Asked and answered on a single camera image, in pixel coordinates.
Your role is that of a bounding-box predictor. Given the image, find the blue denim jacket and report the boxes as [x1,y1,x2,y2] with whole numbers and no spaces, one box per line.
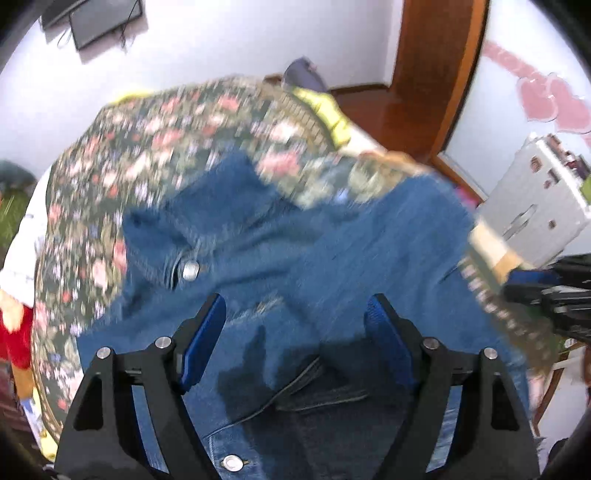
[76,150,532,480]

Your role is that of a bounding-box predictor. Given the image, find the dark blue cloth item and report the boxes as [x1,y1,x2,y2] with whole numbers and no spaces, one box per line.
[281,57,329,94]

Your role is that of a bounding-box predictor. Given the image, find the floral printed blanket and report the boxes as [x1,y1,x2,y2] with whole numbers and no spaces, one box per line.
[32,76,566,462]

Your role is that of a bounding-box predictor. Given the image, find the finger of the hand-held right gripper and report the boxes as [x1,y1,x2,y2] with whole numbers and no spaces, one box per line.
[503,254,591,303]
[540,298,591,344]

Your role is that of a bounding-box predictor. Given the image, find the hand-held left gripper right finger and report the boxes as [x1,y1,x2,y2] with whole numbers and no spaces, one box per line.
[364,293,541,480]

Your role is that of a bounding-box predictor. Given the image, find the wooden door frame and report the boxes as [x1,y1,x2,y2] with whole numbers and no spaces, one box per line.
[390,0,491,164]

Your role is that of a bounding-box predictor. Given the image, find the pink heart wall stickers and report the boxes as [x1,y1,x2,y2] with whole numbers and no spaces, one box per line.
[482,39,591,136]

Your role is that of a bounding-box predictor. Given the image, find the white cloth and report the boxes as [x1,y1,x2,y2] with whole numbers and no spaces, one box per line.
[0,165,54,308]

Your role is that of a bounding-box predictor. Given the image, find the yellow-green bed sheet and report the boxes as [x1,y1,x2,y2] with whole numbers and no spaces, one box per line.
[113,87,354,151]

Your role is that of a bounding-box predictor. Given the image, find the red plush toy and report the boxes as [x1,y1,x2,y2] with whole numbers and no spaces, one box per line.
[0,290,36,370]

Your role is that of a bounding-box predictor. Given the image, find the black wall monitor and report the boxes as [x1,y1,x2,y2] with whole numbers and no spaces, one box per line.
[41,0,144,51]

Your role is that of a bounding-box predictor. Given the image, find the white plastic cabinet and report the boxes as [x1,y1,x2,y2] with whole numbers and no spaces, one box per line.
[475,133,591,269]

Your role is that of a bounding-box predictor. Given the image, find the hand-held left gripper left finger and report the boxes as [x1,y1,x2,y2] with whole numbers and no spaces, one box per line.
[54,293,227,480]

